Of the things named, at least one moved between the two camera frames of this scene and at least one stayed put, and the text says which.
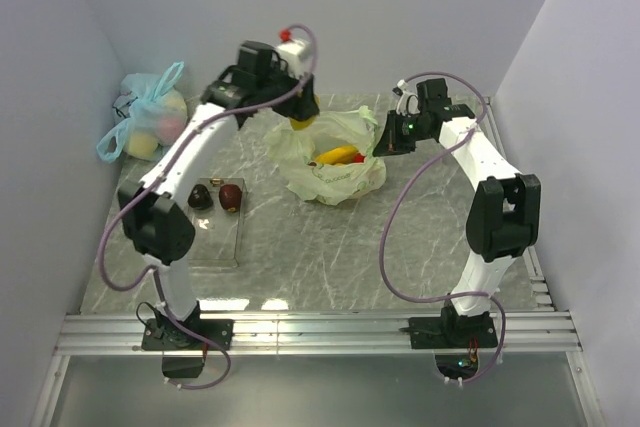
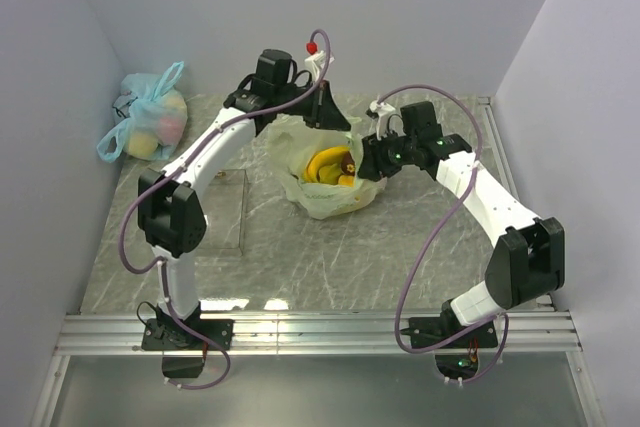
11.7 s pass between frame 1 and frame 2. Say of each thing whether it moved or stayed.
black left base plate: stayed
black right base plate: stayed
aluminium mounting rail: stayed
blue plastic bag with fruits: stayed
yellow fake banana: moved
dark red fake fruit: moved
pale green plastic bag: moved
